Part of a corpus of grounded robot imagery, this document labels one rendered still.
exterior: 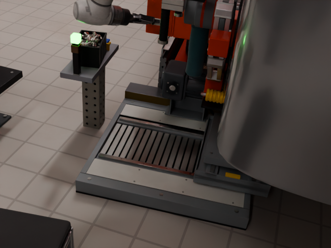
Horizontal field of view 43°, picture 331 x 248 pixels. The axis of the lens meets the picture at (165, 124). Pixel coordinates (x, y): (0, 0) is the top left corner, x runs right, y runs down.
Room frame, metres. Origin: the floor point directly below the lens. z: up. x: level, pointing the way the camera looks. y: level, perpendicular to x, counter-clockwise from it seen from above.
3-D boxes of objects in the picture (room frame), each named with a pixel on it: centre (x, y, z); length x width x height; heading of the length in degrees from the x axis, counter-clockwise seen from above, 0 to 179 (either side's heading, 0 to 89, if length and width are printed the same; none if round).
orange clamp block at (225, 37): (1.48, -0.17, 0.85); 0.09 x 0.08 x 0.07; 171
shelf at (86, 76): (2.05, 0.43, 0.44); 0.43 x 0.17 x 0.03; 171
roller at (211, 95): (1.66, -0.29, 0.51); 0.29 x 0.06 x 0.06; 81
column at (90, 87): (2.08, 0.43, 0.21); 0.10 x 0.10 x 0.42; 81
